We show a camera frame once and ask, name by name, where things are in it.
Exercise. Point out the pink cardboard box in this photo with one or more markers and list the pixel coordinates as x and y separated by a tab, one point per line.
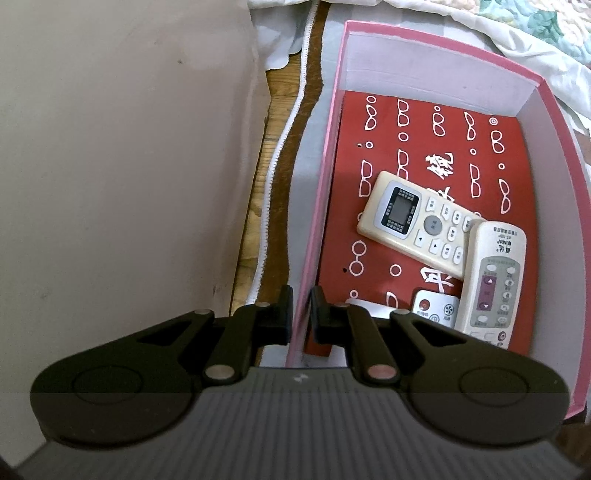
438	74

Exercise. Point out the small white fan remote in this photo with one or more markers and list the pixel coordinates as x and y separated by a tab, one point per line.
436	307

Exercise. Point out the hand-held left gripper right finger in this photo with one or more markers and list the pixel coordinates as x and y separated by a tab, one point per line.
323	323

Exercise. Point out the white remote purple display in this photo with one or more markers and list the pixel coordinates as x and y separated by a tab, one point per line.
494	277

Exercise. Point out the red printed paper bag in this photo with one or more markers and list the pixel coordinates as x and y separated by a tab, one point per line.
415	138

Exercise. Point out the beige remote with small screen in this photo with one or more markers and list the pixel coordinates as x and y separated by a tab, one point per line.
401	207

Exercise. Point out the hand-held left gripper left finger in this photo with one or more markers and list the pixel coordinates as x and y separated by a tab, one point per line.
287	316

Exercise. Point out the striped grey rug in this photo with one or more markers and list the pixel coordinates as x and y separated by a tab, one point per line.
304	161

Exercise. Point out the floral quilt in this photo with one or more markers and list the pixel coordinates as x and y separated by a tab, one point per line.
545	23

